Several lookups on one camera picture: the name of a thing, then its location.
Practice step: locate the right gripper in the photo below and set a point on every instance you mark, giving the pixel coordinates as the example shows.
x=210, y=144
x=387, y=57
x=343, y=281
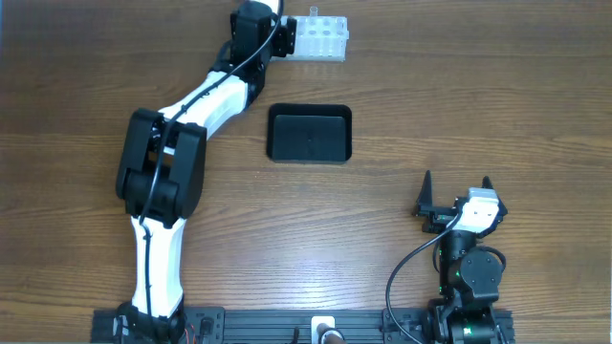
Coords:
x=432, y=217

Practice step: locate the clear test tube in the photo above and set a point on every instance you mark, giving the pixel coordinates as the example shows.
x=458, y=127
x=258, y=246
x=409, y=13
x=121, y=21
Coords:
x=314, y=12

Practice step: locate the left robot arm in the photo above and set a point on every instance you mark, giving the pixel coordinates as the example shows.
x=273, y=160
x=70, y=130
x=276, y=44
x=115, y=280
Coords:
x=158, y=267

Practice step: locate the black tray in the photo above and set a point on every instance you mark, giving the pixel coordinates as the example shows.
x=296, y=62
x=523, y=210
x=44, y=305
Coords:
x=308, y=138

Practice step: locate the white test tube rack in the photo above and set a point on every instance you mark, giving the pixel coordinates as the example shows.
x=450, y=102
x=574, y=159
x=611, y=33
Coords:
x=325, y=43

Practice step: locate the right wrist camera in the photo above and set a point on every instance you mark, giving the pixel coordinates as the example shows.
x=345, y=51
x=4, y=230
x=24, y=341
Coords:
x=478, y=210

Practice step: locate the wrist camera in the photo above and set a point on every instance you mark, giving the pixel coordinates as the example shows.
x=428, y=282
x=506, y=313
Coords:
x=478, y=210
x=274, y=4

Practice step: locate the mounting rail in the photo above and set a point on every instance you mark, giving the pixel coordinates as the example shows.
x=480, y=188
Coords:
x=268, y=327

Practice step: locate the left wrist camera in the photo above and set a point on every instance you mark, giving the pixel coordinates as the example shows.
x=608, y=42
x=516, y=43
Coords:
x=274, y=4

